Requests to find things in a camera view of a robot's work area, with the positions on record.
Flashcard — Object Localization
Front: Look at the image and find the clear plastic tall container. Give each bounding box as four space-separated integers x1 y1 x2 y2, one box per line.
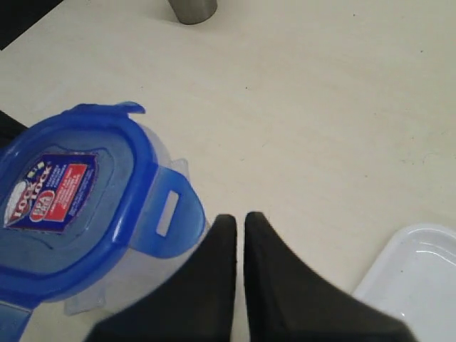
64 128 208 316

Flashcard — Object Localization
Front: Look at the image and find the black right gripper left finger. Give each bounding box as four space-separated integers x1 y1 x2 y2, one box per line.
86 214 237 341

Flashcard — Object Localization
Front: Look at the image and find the white rectangular tray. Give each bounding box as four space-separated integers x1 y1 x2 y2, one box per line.
353 223 455 341

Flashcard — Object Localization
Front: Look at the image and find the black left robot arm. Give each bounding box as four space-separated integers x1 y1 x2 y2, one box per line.
0 110 27 148

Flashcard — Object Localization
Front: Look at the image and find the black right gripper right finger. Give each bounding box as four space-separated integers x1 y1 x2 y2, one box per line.
244 212 416 341

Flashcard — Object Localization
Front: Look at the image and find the blue plastic lid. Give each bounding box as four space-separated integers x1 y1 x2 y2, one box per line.
0 101 207 342

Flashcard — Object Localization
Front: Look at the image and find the stainless steel cup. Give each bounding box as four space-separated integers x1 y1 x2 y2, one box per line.
168 0 218 25

